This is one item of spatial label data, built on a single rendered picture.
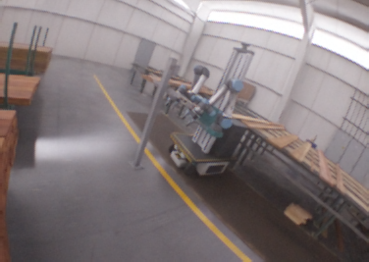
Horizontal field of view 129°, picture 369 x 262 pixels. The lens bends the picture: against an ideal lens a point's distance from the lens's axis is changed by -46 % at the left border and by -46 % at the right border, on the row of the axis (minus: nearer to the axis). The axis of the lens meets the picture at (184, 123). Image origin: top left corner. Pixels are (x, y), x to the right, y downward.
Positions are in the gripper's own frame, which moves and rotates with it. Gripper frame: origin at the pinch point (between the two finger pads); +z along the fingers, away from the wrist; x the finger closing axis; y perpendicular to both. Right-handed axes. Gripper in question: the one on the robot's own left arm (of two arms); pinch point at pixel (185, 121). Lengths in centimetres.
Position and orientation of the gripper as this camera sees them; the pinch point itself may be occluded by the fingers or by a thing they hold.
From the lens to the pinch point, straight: 170.0
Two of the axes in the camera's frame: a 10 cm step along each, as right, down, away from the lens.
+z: -7.2, 6.6, 1.9
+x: 3.1, 5.6, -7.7
